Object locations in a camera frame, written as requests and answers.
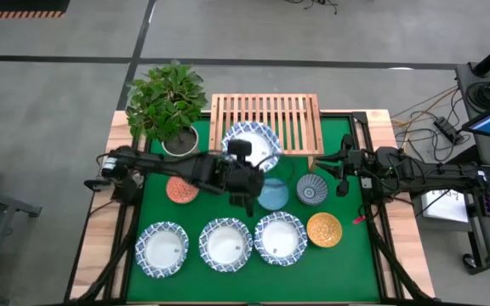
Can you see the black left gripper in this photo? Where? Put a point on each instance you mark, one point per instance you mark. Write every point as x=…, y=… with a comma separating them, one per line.
x=243, y=180

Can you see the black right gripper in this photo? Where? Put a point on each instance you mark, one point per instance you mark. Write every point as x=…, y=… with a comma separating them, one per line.
x=354, y=163

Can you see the light blue small bowl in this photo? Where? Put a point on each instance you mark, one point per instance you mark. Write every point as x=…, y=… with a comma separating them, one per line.
x=275, y=195

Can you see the blue striped small bowl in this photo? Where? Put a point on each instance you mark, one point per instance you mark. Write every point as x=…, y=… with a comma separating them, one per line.
x=311, y=190

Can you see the blue white patterned bowl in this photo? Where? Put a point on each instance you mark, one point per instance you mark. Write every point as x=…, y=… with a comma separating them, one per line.
x=162, y=249
x=226, y=244
x=262, y=140
x=280, y=238

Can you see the yellow patterned small bowl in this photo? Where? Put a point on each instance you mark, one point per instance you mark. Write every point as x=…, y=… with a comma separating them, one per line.
x=324, y=230

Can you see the orange patterned small bowl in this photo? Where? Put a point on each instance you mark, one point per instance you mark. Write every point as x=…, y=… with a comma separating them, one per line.
x=182, y=192

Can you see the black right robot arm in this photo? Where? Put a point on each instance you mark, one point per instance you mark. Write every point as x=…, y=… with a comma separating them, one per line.
x=440, y=174

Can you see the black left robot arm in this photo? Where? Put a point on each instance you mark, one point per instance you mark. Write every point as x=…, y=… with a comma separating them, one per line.
x=164, y=166

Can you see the slatted wooden shelf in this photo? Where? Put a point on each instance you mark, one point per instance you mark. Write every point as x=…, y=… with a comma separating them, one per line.
x=300, y=127

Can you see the left gripper black side block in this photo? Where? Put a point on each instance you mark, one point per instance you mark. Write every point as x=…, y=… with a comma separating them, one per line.
x=247, y=206

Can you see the pink red tag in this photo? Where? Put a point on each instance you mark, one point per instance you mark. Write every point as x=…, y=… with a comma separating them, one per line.
x=359, y=219

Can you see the green table mat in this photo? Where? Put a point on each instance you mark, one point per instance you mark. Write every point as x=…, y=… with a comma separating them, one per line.
x=334, y=276

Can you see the black power strip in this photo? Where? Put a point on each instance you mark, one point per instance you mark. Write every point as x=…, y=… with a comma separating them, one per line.
x=445, y=127

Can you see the white paper sheet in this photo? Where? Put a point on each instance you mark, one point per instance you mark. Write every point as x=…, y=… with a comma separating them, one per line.
x=445, y=208

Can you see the green potted plant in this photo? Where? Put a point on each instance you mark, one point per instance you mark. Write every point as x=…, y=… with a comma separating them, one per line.
x=166, y=102

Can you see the black caster wheel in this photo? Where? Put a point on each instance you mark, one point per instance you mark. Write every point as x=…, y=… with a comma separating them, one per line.
x=469, y=260

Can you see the black orange striped floor mat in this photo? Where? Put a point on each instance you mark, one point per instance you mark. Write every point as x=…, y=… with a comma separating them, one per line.
x=15, y=5

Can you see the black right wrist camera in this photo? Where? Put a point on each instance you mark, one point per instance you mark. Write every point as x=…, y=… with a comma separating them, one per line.
x=348, y=142

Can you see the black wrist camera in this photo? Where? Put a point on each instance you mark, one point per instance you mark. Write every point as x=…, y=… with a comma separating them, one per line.
x=348, y=142
x=239, y=149

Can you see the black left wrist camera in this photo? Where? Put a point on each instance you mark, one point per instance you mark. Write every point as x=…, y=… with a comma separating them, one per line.
x=239, y=149

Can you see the small grey frame bracket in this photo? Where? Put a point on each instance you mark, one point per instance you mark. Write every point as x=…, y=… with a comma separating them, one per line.
x=366, y=183

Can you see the black aluminium table frame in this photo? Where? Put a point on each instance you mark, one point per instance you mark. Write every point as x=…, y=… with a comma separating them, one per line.
x=338, y=115

